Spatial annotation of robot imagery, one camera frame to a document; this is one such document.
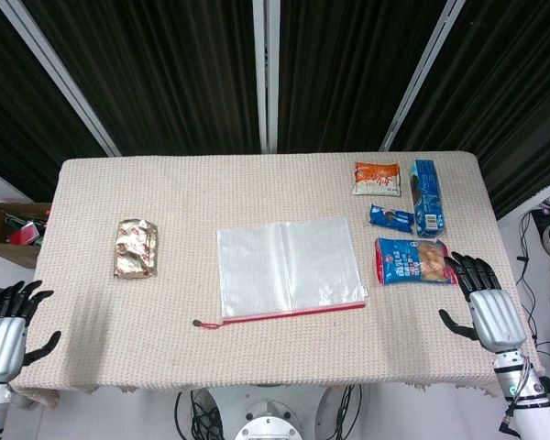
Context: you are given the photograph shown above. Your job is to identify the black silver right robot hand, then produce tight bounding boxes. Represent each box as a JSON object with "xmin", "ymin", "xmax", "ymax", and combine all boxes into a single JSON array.
[{"xmin": 438, "ymin": 251, "xmax": 528, "ymax": 354}]

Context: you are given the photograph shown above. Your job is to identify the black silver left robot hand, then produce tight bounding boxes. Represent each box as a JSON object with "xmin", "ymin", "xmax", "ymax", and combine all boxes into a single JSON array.
[{"xmin": 0, "ymin": 280, "xmax": 62, "ymax": 384}]

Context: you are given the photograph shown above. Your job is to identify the clear zipper pouch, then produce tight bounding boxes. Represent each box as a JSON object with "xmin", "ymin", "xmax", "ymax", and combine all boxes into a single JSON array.
[{"xmin": 192, "ymin": 216, "xmax": 369, "ymax": 330}]

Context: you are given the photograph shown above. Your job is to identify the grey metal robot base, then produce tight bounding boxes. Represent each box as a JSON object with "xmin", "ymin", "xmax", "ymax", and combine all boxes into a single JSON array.
[{"xmin": 208, "ymin": 387, "xmax": 336, "ymax": 440}]

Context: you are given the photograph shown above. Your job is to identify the blue biscuit packet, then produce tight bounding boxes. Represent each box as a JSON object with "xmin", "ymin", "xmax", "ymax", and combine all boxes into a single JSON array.
[{"xmin": 374, "ymin": 236, "xmax": 459, "ymax": 287}]

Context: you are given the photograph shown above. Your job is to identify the brown cardboard box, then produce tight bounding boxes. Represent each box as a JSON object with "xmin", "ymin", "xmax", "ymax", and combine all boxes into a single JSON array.
[{"xmin": 0, "ymin": 202, "xmax": 53, "ymax": 270}]

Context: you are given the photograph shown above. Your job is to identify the long blue cookie box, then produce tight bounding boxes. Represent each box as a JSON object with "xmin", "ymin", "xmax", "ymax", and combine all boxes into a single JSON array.
[{"xmin": 409, "ymin": 159, "xmax": 447, "ymax": 239}]

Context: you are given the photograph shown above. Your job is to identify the small blue cookie packet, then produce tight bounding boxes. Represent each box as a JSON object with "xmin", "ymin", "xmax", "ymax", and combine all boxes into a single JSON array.
[{"xmin": 368, "ymin": 203, "xmax": 416, "ymax": 234}]

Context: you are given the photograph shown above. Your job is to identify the gold foil snack packet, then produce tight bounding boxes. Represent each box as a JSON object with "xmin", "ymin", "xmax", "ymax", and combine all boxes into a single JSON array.
[{"xmin": 112, "ymin": 218, "xmax": 160, "ymax": 279}]

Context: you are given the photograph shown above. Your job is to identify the orange white snack packet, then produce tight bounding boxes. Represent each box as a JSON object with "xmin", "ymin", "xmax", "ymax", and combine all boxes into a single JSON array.
[{"xmin": 351, "ymin": 160, "xmax": 403, "ymax": 198}]

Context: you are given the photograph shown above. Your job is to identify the beige waffle tablecloth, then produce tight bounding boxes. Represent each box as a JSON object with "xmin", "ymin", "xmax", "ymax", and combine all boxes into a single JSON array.
[{"xmin": 8, "ymin": 150, "xmax": 546, "ymax": 409}]

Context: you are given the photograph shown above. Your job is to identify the black floor cables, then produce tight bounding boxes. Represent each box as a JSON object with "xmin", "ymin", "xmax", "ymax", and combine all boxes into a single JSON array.
[{"xmin": 515, "ymin": 194, "xmax": 550, "ymax": 363}]

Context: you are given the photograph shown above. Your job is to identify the black cable bundle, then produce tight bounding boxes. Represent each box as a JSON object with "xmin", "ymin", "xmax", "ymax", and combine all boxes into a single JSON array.
[{"xmin": 173, "ymin": 388, "xmax": 225, "ymax": 440}]

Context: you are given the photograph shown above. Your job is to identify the white frame post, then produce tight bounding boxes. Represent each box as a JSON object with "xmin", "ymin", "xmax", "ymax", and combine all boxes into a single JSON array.
[
  {"xmin": 251, "ymin": 0, "xmax": 282, "ymax": 154},
  {"xmin": 0, "ymin": 0, "xmax": 122, "ymax": 158},
  {"xmin": 379, "ymin": 0, "xmax": 467, "ymax": 152}
]

